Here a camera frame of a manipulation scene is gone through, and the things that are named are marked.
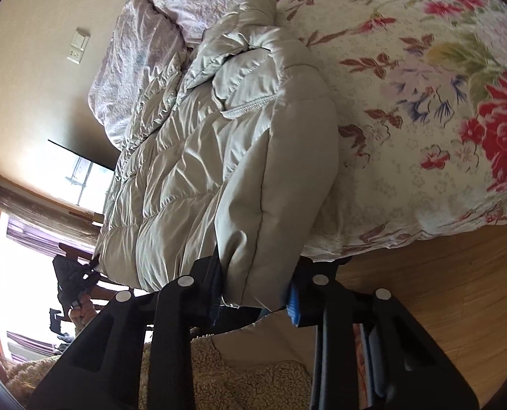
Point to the window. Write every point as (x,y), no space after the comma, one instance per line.
(18,282)

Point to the white wall switch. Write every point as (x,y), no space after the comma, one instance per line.
(81,38)

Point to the brown fringed curtain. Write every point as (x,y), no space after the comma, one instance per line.
(40,211)

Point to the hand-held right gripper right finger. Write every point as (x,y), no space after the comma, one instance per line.
(295,307)

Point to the white wall outlet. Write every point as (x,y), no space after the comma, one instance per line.
(75,55)

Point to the floral bed sheet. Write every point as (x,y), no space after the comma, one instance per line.
(428,106)

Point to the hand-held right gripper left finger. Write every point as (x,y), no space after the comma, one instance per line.
(205,282)

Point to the beige puffer jacket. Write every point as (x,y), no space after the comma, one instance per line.
(202,171)

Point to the person's left hand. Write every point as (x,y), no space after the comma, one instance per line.
(82,311)

